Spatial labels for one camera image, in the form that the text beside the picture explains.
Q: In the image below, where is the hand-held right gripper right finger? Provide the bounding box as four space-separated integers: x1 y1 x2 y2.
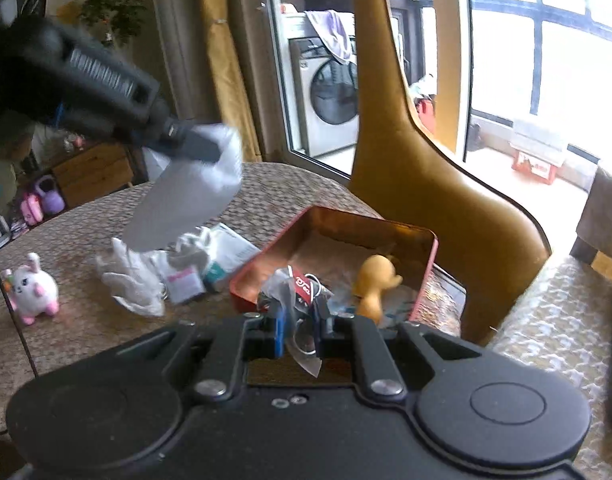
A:
310 305 493 403

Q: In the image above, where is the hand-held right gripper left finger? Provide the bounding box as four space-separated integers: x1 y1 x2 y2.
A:
101 307 288 402

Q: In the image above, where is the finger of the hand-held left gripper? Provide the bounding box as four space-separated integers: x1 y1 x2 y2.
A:
140 104 223 163

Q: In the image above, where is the clear packet with red label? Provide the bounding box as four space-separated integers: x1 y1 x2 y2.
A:
257 266 337 378

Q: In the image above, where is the yellow duck toy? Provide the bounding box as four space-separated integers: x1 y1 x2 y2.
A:
352 254 403 322

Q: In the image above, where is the blue cartoon face mask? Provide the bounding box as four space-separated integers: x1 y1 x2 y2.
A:
328 285 419 321

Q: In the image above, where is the red metal tin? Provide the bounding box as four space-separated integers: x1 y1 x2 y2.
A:
229 205 439 328

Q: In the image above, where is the white plant pot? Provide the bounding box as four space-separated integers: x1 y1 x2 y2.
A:
142 147 173 185

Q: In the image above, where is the yellow curtain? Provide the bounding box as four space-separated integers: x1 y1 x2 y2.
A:
196 0 262 163

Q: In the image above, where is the green potted plant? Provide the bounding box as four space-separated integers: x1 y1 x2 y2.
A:
78 0 149 51

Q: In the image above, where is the covered standing air conditioner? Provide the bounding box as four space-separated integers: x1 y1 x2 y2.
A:
148 0 227 128

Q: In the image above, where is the green white flat box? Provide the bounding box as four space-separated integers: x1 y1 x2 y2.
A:
201 222 262 293

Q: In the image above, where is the wooden drawer cabinet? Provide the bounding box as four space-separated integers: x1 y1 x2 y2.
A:
51 141 147 208

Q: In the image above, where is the small pink white packet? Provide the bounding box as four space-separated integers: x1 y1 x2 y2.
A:
166 266 207 305

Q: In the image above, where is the purple kettlebell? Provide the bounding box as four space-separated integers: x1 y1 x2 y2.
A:
34 175 66 216

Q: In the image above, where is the pink toy bag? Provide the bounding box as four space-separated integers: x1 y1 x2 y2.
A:
20 192 44 226

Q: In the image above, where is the white washing machine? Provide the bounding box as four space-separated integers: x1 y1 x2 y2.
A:
281 10 361 158

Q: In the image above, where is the tall golden giraffe statue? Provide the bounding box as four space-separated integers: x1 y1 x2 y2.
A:
346 0 552 348

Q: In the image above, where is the purple cloth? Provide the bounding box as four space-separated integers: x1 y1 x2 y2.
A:
306 9 358 66

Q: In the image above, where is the white bunny plush toy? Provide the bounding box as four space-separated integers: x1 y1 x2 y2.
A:
1 252 61 326

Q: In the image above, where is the red container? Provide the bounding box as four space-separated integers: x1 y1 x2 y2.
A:
416 100 437 133

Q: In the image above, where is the red white cardboard box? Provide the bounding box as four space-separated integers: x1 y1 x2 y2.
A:
510 145 562 186

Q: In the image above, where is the black framed window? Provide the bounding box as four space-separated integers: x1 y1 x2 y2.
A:
421 0 612 196

